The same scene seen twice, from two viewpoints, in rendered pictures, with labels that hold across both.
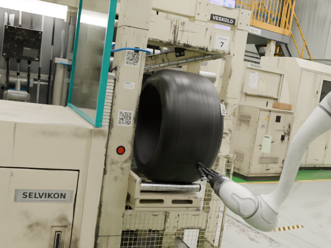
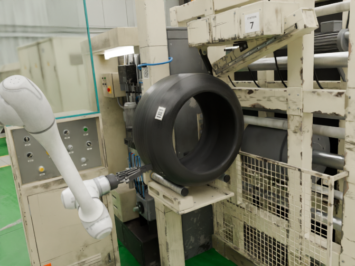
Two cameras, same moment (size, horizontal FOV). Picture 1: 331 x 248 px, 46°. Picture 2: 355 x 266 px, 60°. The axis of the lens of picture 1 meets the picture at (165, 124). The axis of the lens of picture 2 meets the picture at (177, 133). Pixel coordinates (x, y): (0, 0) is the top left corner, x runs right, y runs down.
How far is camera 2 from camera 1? 2.45 m
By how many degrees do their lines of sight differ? 81
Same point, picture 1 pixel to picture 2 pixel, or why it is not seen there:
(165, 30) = (203, 31)
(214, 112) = (149, 115)
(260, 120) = not seen: outside the picture
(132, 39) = (143, 57)
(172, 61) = (237, 57)
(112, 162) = not seen: hidden behind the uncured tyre
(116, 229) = (160, 207)
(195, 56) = (257, 45)
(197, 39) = (228, 29)
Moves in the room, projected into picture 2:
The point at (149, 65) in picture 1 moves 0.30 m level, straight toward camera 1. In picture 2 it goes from (222, 66) to (173, 70)
